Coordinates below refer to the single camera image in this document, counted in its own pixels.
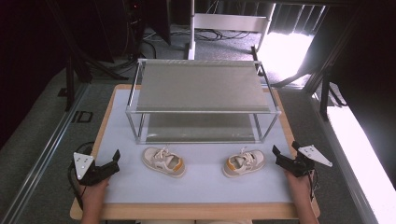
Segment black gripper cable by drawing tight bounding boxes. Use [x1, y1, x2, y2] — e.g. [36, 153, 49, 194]
[307, 169, 320, 203]
[67, 141, 95, 211]

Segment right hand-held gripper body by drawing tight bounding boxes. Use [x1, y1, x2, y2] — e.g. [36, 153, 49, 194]
[281, 144, 333, 178]

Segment black floor cables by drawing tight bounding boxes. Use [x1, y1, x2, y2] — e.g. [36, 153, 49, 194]
[194, 27, 251, 42]

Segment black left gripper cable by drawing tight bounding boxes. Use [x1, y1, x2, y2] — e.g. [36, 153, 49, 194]
[67, 141, 95, 211]

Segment white table mat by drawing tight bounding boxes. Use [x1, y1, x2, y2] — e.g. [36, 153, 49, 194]
[95, 88, 294, 205]

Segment person's left hand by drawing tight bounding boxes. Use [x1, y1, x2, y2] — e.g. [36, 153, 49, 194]
[78, 178, 110, 199]

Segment person's right hand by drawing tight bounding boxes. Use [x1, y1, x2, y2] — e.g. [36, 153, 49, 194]
[284, 169, 313, 198]

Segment two-tier metal shoe rack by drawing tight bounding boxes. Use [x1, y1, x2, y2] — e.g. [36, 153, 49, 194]
[125, 58, 282, 146]

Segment black metal stand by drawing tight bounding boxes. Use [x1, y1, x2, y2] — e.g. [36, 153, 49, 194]
[270, 6, 362, 121]
[46, 0, 129, 112]

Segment dark panel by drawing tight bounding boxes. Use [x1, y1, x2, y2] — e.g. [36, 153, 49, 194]
[143, 0, 172, 46]

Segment white frame stand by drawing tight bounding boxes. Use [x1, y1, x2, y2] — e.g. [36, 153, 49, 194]
[187, 0, 276, 61]

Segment white ledge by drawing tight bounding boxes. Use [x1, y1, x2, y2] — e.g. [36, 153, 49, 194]
[326, 105, 396, 224]

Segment black floor socket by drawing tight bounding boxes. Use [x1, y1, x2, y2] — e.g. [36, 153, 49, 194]
[72, 110, 94, 123]

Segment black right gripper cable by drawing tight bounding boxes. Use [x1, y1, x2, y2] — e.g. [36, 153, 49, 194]
[307, 169, 320, 203]

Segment aluminium floor rail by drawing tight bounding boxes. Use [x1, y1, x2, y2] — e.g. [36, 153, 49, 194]
[0, 83, 90, 224]

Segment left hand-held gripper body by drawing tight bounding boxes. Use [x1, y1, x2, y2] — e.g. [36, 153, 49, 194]
[73, 151, 111, 187]

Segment beige child's sneaker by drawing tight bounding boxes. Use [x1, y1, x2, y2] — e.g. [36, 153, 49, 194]
[221, 148, 267, 179]
[141, 147, 187, 179]

